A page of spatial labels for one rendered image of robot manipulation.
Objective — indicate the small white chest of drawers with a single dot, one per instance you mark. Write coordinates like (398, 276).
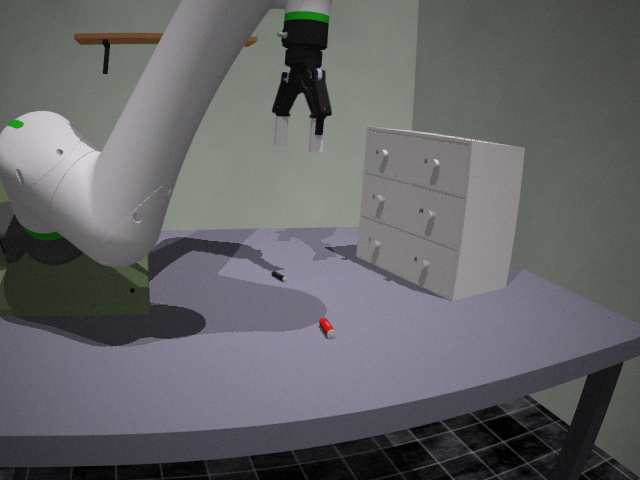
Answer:
(491, 202)

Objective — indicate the grey drawer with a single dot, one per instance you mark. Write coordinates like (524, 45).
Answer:
(437, 267)
(394, 157)
(385, 199)
(443, 214)
(388, 251)
(448, 162)

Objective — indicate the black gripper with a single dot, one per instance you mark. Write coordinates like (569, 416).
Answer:
(302, 61)

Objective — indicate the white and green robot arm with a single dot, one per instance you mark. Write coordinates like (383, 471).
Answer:
(111, 204)

